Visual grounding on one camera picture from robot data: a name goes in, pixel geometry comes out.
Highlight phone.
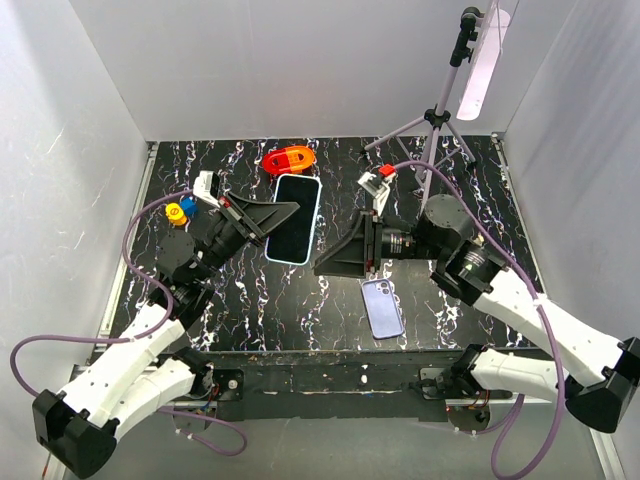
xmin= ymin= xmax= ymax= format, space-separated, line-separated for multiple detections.
xmin=265 ymin=174 xmax=322 ymax=266

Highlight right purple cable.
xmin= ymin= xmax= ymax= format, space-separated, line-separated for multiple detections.
xmin=392 ymin=159 xmax=569 ymax=479

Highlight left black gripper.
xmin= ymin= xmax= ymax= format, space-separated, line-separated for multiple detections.
xmin=194 ymin=192 xmax=300 ymax=283

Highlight purple cable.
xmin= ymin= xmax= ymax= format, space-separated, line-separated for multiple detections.
xmin=392 ymin=159 xmax=569 ymax=479
xmin=9 ymin=189 xmax=249 ymax=457

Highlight red orange toy boat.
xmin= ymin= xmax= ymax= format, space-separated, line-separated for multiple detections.
xmin=262 ymin=145 xmax=316 ymax=176

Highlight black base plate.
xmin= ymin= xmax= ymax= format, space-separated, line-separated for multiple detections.
xmin=204 ymin=349 xmax=462 ymax=422

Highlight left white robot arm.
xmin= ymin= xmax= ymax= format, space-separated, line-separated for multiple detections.
xmin=32 ymin=193 xmax=299 ymax=479

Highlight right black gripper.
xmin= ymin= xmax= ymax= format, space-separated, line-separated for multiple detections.
xmin=313 ymin=208 xmax=446 ymax=277

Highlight aluminium frame rail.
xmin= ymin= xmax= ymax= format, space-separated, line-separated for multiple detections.
xmin=39 ymin=142 xmax=166 ymax=476

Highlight blue toy block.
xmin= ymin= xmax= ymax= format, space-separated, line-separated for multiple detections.
xmin=179 ymin=197 xmax=198 ymax=218

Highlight yellow toy block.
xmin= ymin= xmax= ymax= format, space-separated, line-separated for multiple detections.
xmin=165 ymin=202 xmax=189 ymax=227

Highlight lilac phone case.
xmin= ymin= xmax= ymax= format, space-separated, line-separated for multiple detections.
xmin=361 ymin=279 xmax=404 ymax=340

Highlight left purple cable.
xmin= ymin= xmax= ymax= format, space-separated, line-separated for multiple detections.
xmin=9 ymin=189 xmax=249 ymax=457

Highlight lilac tripod stand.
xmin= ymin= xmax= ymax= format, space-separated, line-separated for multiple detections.
xmin=363 ymin=5 xmax=479 ymax=199

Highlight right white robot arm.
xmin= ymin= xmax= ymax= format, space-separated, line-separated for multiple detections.
xmin=313 ymin=194 xmax=639 ymax=433

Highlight white light bar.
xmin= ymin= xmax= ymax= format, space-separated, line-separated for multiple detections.
xmin=456 ymin=0 xmax=511 ymax=121

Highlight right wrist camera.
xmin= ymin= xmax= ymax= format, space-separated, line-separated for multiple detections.
xmin=358 ymin=164 xmax=397 ymax=217

